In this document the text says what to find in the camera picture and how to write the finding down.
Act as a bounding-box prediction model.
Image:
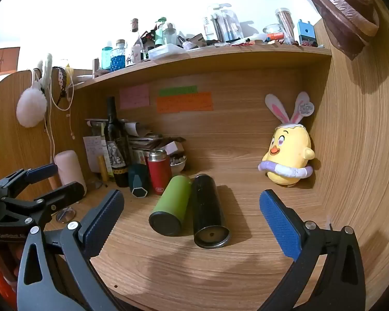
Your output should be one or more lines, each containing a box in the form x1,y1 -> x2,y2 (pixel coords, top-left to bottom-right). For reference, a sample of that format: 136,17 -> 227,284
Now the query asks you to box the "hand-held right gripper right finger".
259,189 -> 367,311

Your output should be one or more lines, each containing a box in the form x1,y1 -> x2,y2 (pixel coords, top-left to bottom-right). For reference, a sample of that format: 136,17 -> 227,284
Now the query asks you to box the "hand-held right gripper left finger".
16,189 -> 126,311

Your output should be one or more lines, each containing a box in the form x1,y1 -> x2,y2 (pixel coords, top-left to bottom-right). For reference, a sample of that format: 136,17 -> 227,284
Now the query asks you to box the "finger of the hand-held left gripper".
2,181 -> 87,222
0,163 -> 59,198

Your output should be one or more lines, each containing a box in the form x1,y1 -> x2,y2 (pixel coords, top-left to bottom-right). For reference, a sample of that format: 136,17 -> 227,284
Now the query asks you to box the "black cylindrical cup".
191,174 -> 231,250

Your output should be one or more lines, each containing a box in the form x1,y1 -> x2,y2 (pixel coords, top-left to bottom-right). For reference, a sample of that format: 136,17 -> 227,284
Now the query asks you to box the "dark teal hexagonal cup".
128,164 -> 151,199

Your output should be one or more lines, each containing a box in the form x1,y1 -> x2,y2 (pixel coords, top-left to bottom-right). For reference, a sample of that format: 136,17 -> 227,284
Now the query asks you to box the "green cylindrical cup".
148,175 -> 192,237

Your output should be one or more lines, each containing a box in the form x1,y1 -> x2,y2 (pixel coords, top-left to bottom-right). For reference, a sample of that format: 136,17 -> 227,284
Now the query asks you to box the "red thermos cup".
147,149 -> 173,196

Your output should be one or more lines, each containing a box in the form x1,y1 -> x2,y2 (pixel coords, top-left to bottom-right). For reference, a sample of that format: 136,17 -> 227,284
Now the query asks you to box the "pale pink cylinder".
54,150 -> 87,197

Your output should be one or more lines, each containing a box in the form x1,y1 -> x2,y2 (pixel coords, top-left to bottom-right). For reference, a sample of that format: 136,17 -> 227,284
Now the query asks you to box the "yellow tube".
98,155 -> 109,182

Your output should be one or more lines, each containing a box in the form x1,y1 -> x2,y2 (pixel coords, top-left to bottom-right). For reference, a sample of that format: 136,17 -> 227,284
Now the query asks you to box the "white handwritten note sheet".
83,135 -> 106,173

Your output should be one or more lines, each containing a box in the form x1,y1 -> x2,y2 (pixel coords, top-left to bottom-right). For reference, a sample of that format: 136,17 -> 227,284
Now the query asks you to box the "yellow chick plush toy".
258,91 -> 316,187

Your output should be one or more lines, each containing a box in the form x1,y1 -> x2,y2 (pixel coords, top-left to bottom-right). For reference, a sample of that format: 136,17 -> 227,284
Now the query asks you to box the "white fluffy pompom headband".
16,53 -> 53,128

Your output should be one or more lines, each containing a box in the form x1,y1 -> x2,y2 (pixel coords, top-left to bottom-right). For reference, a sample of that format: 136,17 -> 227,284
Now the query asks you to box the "dark wine bottle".
104,96 -> 132,188

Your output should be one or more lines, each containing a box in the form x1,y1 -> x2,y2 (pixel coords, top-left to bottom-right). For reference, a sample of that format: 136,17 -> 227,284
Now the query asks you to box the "black thin headband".
52,66 -> 75,111

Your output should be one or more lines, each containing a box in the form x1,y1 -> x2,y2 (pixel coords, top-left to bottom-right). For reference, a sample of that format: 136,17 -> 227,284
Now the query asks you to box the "pile of papers and books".
86,119 -> 186,169

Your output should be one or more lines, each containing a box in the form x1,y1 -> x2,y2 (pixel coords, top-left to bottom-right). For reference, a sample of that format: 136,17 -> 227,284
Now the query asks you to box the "small metal bowl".
169,155 -> 187,173

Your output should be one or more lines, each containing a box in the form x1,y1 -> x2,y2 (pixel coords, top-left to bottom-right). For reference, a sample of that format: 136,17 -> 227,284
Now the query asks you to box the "pink sticky note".
119,83 -> 150,110

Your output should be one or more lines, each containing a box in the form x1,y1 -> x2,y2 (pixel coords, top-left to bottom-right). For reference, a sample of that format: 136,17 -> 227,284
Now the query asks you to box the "teal plastic bottle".
101,46 -> 113,70

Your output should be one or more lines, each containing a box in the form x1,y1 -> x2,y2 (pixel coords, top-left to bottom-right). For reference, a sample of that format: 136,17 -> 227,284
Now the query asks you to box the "blue glass bottle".
111,39 -> 127,71

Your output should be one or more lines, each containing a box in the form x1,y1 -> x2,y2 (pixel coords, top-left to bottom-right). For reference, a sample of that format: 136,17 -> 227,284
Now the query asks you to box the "orange sticky note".
156,92 -> 213,114

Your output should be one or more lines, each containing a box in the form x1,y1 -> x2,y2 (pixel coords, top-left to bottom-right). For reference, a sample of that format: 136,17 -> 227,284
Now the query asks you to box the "green sticky note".
159,86 -> 198,97

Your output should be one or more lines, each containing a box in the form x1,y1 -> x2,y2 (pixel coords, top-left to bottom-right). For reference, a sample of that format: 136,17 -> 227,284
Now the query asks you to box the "wooden desk shelf unit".
0,43 -> 389,311

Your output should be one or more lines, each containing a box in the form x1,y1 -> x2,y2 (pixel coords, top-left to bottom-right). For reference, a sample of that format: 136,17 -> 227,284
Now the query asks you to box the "white plastic box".
148,44 -> 186,61

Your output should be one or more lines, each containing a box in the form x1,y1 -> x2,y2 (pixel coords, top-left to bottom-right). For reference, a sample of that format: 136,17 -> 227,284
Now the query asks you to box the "green capped bottle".
155,16 -> 167,48

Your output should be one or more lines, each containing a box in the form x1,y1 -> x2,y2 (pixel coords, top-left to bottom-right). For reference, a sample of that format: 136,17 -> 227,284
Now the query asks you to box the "clear bottle with grey cap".
163,23 -> 177,46

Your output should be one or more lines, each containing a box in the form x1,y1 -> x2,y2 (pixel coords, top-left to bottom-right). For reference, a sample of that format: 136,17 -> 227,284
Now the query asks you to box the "clear glass bowl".
262,24 -> 284,41

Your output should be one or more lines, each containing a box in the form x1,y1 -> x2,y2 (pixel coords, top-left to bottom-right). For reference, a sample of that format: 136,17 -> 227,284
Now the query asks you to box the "blue box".
297,19 -> 317,46

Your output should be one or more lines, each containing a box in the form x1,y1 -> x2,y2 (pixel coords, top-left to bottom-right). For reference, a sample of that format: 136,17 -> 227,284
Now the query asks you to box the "glass jar with sticks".
275,8 -> 296,44

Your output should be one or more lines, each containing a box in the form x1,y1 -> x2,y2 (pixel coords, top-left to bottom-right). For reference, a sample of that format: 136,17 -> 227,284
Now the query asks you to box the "clear toothbrush package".
202,3 -> 244,43

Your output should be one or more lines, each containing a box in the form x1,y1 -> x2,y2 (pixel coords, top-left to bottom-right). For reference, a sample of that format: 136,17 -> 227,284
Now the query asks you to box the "brown plastic bag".
305,0 -> 380,61

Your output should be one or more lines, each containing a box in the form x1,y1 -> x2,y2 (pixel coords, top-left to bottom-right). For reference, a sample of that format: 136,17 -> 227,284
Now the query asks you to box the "white earphone cable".
32,68 -> 77,166

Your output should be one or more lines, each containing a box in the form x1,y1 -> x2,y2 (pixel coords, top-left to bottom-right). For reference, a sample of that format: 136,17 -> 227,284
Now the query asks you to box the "wooden wall cabinet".
0,47 -> 21,78

